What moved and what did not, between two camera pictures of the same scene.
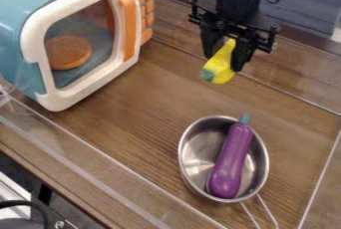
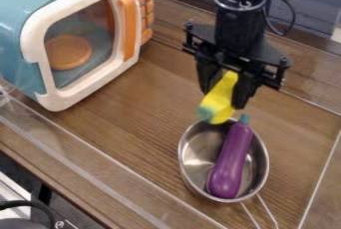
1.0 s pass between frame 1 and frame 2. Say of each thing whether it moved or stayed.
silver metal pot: stayed
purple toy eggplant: stayed
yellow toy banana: moved
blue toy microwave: stayed
